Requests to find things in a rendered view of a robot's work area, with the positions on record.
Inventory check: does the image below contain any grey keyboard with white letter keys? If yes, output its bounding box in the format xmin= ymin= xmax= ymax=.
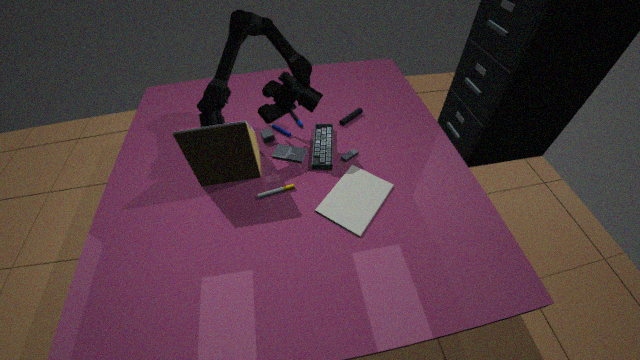
xmin=312 ymin=123 xmax=333 ymax=170

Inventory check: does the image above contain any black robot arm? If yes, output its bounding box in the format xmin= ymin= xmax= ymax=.
xmin=197 ymin=10 xmax=323 ymax=127

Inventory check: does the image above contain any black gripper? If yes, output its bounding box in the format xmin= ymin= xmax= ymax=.
xmin=258 ymin=90 xmax=299 ymax=125

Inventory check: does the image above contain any blue stylus with grey tip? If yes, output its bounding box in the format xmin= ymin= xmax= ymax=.
xmin=269 ymin=124 xmax=291 ymax=137

